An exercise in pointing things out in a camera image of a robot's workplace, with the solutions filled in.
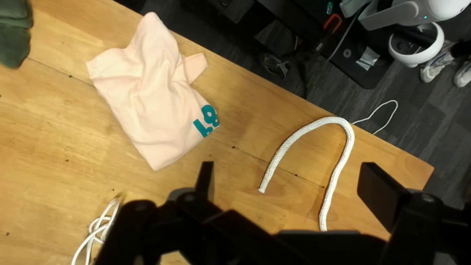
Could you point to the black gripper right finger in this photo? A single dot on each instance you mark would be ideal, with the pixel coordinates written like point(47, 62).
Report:
point(421, 230)

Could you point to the white sneaker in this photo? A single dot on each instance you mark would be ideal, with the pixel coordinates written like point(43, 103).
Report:
point(464, 74)
point(436, 68)

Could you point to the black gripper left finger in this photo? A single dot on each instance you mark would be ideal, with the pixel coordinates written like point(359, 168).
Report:
point(167, 230)

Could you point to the black equipment case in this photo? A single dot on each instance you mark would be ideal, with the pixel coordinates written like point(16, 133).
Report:
point(358, 68)

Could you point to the black orange clamp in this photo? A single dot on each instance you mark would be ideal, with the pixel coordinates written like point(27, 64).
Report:
point(333, 22)

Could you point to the black duffel bag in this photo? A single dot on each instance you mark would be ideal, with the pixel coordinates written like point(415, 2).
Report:
point(287, 68)

